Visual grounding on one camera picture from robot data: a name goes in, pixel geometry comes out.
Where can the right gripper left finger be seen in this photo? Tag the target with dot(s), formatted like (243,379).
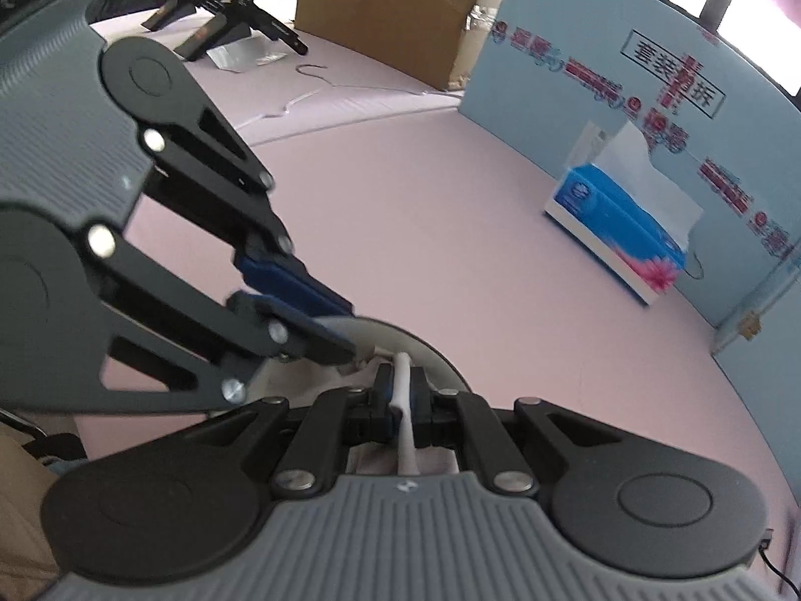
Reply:
(317,439)

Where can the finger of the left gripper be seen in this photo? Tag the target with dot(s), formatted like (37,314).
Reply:
(252,326)
(241,216)

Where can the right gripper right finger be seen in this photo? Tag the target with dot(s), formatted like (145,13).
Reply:
(465,423)

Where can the white tissue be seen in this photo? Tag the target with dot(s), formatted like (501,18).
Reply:
(401,457)

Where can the white ceramic bowl black rim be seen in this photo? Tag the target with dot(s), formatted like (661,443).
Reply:
(376,342)

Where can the clear plastic bag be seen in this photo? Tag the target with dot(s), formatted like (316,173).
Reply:
(247,54)

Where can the spare black handheld gripper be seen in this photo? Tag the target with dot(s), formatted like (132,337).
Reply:
(231,21)

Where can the brown cardboard box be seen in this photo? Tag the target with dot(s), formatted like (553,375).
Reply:
(420,38)

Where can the blue tissue box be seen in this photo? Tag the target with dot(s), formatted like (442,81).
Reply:
(628,214)

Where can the light blue foam board partition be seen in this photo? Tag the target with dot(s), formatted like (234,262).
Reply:
(714,125)

